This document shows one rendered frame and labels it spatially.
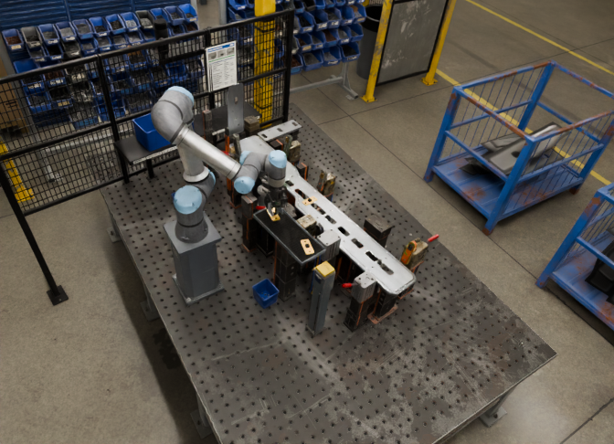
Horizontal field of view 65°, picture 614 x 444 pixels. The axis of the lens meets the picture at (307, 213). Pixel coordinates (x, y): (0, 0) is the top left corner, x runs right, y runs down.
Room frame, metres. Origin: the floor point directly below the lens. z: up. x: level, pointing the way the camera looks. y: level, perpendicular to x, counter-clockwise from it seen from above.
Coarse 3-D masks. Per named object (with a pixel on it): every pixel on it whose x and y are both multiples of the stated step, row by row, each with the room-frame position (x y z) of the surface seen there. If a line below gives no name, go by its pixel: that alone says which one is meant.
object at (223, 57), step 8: (232, 40) 2.77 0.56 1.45; (208, 48) 2.65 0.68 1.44; (216, 48) 2.69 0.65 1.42; (224, 48) 2.72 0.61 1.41; (232, 48) 2.77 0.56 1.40; (208, 56) 2.65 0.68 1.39; (216, 56) 2.68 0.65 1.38; (224, 56) 2.72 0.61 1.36; (232, 56) 2.76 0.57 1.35; (208, 64) 2.65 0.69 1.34; (216, 64) 2.68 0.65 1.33; (224, 64) 2.72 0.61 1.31; (232, 64) 2.76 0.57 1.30; (208, 72) 2.64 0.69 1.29; (216, 72) 2.68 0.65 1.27; (224, 72) 2.72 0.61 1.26; (232, 72) 2.76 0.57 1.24; (208, 80) 2.64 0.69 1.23; (216, 80) 2.68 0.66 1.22; (224, 80) 2.72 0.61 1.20; (232, 80) 2.76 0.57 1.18; (208, 88) 2.64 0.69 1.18; (216, 88) 2.68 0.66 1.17; (224, 88) 2.72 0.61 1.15
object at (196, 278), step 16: (208, 224) 1.56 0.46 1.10; (176, 240) 1.44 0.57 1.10; (208, 240) 1.46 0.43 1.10; (176, 256) 1.44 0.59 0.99; (192, 256) 1.41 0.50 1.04; (208, 256) 1.46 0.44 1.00; (176, 272) 1.49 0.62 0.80; (192, 272) 1.40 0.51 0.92; (208, 272) 1.45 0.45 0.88; (192, 288) 1.40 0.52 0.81; (208, 288) 1.45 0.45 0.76; (224, 288) 1.49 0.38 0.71
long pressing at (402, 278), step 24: (240, 144) 2.34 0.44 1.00; (264, 144) 2.37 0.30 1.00; (288, 168) 2.17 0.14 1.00; (312, 192) 1.99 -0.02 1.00; (312, 216) 1.80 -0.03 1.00; (336, 216) 1.82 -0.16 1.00; (360, 240) 1.66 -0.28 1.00; (360, 264) 1.50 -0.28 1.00; (384, 264) 1.53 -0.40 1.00; (384, 288) 1.38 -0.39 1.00
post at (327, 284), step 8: (320, 280) 1.29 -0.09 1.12; (328, 280) 1.30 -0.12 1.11; (320, 288) 1.29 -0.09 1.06; (328, 288) 1.30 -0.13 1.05; (312, 296) 1.32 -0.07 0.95; (320, 296) 1.29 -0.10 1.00; (328, 296) 1.32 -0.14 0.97; (312, 304) 1.32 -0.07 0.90; (320, 304) 1.29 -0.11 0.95; (312, 312) 1.31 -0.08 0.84; (320, 312) 1.29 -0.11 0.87; (312, 320) 1.31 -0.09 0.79; (320, 320) 1.30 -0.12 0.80; (312, 328) 1.30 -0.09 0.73; (320, 328) 1.31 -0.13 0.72
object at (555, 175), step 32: (544, 64) 4.05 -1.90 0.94; (448, 128) 3.44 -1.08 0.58; (512, 128) 2.98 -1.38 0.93; (544, 128) 3.68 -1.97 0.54; (576, 128) 3.73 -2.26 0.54; (608, 128) 3.52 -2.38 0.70; (448, 160) 3.56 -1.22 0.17; (480, 160) 3.09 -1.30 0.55; (512, 160) 3.21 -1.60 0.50; (544, 160) 3.33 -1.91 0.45; (480, 192) 3.16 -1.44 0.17; (512, 192) 2.85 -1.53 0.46; (544, 192) 3.18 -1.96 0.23; (576, 192) 3.49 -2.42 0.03
